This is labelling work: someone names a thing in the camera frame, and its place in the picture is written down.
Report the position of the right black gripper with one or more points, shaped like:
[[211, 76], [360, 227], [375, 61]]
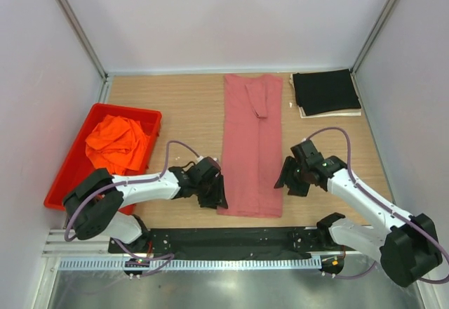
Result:
[[292, 177]]

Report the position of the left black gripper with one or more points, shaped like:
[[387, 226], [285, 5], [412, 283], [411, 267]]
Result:
[[212, 192]]

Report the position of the pink polo t shirt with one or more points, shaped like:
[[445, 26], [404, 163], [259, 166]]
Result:
[[252, 156]]

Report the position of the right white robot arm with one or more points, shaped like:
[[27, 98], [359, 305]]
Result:
[[405, 246]]

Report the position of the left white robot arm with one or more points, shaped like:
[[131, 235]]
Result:
[[94, 206]]

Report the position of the folded black t shirt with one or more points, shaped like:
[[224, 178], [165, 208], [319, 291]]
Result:
[[326, 91]]

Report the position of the orange t shirt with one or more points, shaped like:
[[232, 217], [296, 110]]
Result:
[[117, 144]]

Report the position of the red plastic bin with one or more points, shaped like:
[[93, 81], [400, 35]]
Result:
[[78, 166]]

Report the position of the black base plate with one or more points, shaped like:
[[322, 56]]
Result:
[[216, 243]]

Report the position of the white slotted cable duct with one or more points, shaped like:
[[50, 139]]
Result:
[[127, 264]]

